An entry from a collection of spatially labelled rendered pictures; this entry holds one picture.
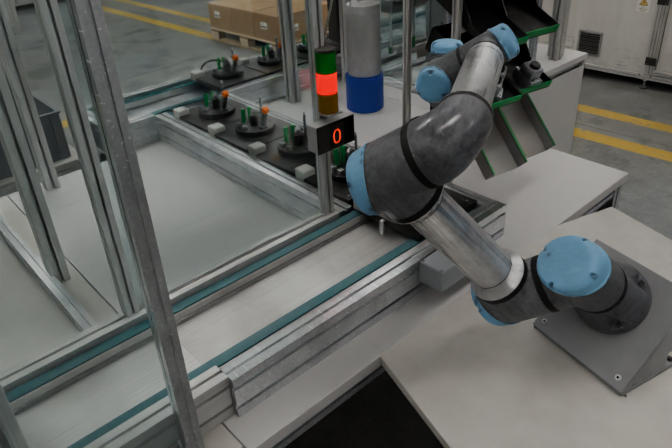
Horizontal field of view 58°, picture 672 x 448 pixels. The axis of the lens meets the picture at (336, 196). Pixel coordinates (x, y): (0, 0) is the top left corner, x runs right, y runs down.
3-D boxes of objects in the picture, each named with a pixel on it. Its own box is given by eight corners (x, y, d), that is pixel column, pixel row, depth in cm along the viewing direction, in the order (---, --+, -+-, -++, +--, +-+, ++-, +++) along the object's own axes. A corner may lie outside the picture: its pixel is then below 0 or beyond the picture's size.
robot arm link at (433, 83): (450, 55, 124) (461, 40, 133) (405, 80, 130) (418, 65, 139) (470, 87, 126) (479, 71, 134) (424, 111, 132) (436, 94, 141)
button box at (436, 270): (494, 256, 155) (496, 235, 152) (441, 293, 143) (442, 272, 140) (471, 245, 160) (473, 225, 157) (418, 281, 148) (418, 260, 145)
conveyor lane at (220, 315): (474, 233, 171) (476, 203, 166) (221, 399, 124) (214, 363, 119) (399, 199, 190) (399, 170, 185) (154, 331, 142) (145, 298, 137)
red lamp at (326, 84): (341, 91, 147) (341, 71, 144) (326, 96, 144) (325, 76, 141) (328, 86, 150) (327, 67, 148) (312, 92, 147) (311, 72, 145)
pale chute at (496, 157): (518, 167, 178) (528, 161, 174) (485, 180, 172) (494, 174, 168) (474, 84, 183) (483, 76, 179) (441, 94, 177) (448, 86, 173)
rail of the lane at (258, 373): (503, 235, 170) (507, 201, 165) (239, 417, 119) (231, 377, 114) (486, 227, 174) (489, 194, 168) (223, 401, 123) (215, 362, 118)
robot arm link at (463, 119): (462, 109, 86) (500, 7, 125) (399, 140, 92) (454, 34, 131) (503, 172, 90) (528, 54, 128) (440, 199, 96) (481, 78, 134)
